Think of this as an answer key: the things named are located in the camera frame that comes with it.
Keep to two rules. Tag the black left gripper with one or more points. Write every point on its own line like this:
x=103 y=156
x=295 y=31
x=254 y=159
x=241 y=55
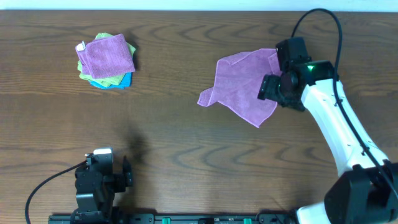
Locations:
x=120 y=176

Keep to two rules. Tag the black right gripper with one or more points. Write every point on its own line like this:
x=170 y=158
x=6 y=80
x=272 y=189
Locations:
x=267 y=91

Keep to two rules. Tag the purple microfiber cloth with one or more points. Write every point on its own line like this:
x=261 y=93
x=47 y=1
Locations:
x=237 y=83

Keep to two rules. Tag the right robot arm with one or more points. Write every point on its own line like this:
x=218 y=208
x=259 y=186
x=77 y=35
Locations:
x=366 y=189

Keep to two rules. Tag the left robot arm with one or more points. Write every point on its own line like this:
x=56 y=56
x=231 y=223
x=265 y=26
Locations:
x=95 y=201

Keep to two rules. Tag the folded blue cloth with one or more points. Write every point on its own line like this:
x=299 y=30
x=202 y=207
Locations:
x=120 y=81

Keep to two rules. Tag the folded green cloth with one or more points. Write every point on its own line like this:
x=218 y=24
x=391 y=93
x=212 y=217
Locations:
x=107 y=61

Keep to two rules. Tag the folded purple cloth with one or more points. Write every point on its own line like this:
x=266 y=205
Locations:
x=105 y=57

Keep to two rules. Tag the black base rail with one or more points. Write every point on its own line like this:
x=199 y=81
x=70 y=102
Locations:
x=174 y=218

